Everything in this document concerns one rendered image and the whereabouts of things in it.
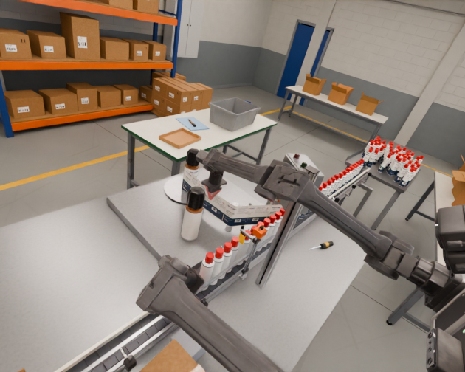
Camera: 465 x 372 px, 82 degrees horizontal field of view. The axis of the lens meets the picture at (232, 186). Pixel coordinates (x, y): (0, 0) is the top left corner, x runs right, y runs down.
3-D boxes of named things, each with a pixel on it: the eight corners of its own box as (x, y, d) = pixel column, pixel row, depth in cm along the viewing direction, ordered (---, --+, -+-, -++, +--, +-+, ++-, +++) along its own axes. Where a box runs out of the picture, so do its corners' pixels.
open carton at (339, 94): (323, 99, 585) (330, 82, 565) (330, 97, 617) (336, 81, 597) (342, 106, 566) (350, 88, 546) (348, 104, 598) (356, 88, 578)
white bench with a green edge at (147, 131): (223, 151, 436) (234, 103, 394) (261, 172, 407) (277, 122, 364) (121, 193, 294) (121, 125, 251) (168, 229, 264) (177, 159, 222)
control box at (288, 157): (291, 190, 123) (305, 154, 113) (306, 214, 110) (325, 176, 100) (271, 189, 120) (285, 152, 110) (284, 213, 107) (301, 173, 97)
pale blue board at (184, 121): (193, 117, 309) (193, 116, 308) (209, 129, 291) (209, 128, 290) (175, 119, 293) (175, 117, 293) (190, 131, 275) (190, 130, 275)
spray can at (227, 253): (218, 269, 128) (228, 238, 117) (226, 275, 125) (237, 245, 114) (211, 274, 124) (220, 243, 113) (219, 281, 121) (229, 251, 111)
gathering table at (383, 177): (336, 204, 379) (368, 145, 329) (379, 229, 349) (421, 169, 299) (313, 222, 329) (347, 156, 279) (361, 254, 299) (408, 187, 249)
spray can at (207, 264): (201, 279, 121) (209, 247, 110) (210, 286, 118) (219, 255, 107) (193, 286, 117) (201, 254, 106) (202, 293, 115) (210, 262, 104)
